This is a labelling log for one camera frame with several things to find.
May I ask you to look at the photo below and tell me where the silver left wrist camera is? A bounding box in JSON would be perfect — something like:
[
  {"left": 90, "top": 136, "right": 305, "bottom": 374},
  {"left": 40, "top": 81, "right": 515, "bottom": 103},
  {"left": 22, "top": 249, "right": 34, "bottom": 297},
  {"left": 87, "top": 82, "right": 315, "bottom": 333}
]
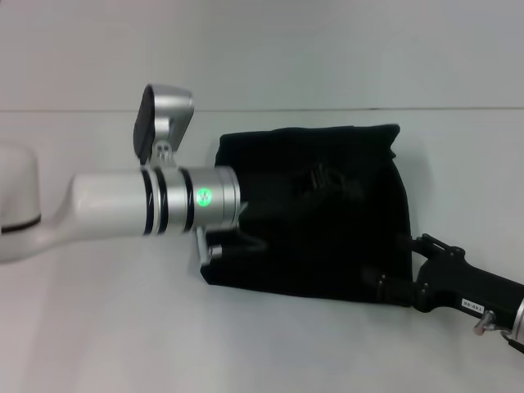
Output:
[{"left": 132, "top": 84, "right": 195, "bottom": 169}]

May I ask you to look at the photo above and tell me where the right arm cable with plug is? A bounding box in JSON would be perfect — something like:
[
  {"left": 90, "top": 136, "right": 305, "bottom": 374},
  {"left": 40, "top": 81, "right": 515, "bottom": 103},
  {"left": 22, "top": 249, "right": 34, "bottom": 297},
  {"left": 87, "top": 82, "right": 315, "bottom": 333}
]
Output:
[{"left": 472, "top": 309, "right": 524, "bottom": 352}]

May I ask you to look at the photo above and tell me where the arm cable with plug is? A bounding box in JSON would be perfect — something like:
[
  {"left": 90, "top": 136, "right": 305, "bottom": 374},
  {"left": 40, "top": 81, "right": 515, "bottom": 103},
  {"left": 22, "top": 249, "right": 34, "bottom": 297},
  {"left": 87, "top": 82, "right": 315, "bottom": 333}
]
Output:
[
  {"left": 195, "top": 226, "right": 268, "bottom": 268},
  {"left": 472, "top": 309, "right": 524, "bottom": 352}
]

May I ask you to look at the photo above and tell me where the left arm cable with plug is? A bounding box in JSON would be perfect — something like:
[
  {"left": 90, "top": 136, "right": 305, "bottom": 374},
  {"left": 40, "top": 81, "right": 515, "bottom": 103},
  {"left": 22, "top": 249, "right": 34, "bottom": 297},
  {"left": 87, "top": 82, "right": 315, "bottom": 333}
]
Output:
[{"left": 195, "top": 226, "right": 268, "bottom": 268}]

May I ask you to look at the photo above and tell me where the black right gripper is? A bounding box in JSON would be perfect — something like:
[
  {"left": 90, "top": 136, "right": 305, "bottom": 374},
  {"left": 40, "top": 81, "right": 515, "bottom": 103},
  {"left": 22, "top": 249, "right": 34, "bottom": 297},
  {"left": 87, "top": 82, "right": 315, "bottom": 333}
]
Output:
[{"left": 363, "top": 232, "right": 524, "bottom": 329}]

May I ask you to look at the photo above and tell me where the black shirt with white print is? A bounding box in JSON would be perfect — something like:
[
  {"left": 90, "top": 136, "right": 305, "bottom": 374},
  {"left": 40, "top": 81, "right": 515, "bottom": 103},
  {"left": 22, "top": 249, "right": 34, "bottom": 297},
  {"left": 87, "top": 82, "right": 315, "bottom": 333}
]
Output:
[{"left": 200, "top": 122, "right": 413, "bottom": 309}]

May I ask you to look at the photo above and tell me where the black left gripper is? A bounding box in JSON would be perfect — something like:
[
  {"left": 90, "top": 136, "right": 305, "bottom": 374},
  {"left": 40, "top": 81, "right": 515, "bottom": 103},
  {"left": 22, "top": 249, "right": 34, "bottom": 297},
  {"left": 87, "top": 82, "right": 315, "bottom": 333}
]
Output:
[{"left": 236, "top": 162, "right": 363, "bottom": 235}]

